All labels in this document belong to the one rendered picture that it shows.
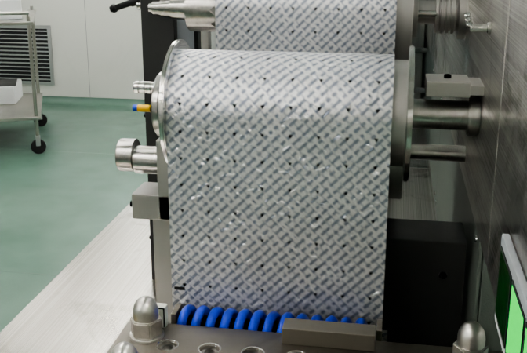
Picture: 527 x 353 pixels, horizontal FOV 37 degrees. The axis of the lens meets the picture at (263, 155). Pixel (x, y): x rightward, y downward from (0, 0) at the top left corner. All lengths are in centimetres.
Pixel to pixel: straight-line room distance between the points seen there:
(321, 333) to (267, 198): 15
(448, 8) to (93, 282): 69
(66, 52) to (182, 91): 618
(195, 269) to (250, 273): 6
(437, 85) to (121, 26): 602
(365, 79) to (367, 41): 22
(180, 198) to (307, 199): 14
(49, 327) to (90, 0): 579
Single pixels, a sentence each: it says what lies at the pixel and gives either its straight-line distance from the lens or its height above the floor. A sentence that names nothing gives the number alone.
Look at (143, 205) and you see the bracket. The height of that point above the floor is 112.
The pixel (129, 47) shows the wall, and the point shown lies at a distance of 678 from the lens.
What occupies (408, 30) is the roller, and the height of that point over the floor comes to 132.
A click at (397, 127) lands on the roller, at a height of 125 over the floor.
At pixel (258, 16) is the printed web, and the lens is 103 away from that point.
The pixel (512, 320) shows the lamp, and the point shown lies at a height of 119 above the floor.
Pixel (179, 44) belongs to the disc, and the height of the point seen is 132.
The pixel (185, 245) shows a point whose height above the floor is 111.
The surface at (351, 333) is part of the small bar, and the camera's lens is 81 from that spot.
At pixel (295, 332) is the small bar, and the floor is 104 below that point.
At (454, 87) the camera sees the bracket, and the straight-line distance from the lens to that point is 83.
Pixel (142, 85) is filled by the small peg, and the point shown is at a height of 127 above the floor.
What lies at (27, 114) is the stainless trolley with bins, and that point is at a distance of 549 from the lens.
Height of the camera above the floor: 144
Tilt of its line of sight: 16 degrees down
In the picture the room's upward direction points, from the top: straight up
